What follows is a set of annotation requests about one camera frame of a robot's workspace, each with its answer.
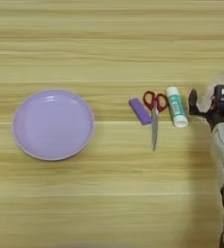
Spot purple round plate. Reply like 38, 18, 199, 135
12, 89, 95, 162

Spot red-handled scissors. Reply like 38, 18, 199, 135
143, 90, 169, 152

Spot white green glue stick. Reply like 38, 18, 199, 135
166, 86, 189, 128

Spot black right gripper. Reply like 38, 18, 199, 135
188, 88, 224, 132

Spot purple rectangular block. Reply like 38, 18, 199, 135
128, 98, 153, 126

